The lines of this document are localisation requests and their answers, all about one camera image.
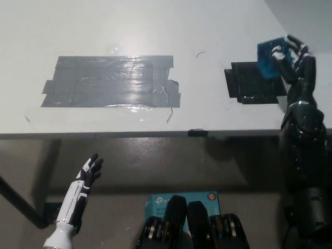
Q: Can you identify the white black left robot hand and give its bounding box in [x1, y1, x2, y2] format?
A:
[56, 153, 104, 229]

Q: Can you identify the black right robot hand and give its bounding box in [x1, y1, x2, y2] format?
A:
[270, 34, 317, 105]

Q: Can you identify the blue Rubik's cube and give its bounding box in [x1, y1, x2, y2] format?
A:
[256, 37, 293, 80]

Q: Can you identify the black tape square mark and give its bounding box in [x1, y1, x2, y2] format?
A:
[224, 61, 288, 105]

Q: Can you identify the black table leg bar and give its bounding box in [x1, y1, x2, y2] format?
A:
[0, 175, 50, 229]

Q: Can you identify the teal router cardboard box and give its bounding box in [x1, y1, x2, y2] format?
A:
[144, 191, 222, 232]

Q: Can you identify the grey duct tape patch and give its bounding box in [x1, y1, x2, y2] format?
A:
[40, 55, 182, 108]

